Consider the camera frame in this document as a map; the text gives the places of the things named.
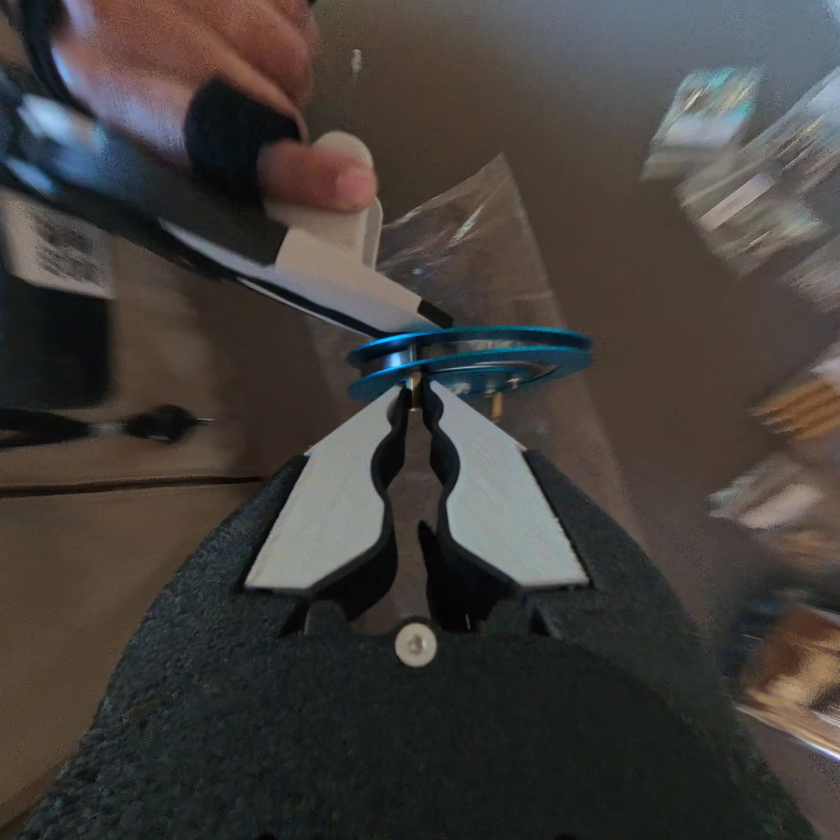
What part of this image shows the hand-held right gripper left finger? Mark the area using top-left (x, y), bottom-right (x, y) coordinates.
top-left (243, 387), bottom-right (409, 619)

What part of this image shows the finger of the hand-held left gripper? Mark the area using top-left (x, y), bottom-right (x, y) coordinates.
top-left (262, 134), bottom-right (454, 330)
top-left (161, 222), bottom-right (395, 337)

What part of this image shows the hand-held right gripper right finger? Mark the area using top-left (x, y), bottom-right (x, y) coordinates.
top-left (420, 382), bottom-right (590, 627)

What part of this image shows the blue round turntable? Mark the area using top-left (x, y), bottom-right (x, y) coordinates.
top-left (346, 325), bottom-right (595, 403)

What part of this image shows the clear plastic bag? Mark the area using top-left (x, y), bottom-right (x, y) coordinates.
top-left (308, 154), bottom-right (631, 526)

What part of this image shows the row of small hardware bags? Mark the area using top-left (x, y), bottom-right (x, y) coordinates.
top-left (640, 66), bottom-right (840, 578)

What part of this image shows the black cable plug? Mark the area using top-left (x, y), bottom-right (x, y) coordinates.
top-left (0, 403), bottom-right (214, 450)

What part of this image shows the black cable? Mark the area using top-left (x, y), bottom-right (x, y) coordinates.
top-left (0, 478), bottom-right (266, 497)

